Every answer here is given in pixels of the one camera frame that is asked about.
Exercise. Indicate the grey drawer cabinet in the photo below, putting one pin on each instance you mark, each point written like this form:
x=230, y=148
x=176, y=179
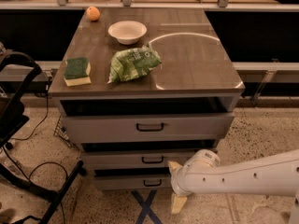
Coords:
x=194, y=62

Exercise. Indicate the white bowl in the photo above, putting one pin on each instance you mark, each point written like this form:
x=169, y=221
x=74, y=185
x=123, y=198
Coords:
x=127, y=32

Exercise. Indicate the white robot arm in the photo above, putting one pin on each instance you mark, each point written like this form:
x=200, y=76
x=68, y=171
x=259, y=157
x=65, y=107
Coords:
x=203, y=173

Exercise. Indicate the wire basket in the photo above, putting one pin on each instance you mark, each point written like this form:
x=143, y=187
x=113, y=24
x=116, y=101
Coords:
x=60, y=132

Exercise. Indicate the green yellow sponge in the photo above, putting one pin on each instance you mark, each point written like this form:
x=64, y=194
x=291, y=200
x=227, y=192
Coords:
x=77, y=72

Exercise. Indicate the green chip bag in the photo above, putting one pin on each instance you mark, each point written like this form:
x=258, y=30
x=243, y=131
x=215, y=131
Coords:
x=133, y=63

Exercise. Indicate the blue tape cross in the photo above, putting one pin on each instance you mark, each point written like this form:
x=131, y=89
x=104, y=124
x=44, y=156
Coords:
x=146, y=210

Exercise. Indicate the black chair frame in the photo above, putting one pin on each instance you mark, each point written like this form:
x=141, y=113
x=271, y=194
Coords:
x=11, y=120

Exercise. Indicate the grey drawer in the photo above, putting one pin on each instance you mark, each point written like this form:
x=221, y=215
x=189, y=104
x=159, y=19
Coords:
x=127, y=155
x=139, y=178
x=137, y=120

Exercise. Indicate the grey top drawer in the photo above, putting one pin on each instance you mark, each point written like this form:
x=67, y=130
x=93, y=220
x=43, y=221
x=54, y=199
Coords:
x=137, y=120

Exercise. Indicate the orange fruit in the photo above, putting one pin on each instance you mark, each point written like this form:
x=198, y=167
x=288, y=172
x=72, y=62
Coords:
x=93, y=13

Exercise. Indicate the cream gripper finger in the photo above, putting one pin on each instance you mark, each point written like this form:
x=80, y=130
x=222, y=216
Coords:
x=173, y=166
x=177, y=203

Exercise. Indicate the grey bottom drawer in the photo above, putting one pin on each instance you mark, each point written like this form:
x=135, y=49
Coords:
x=139, y=178

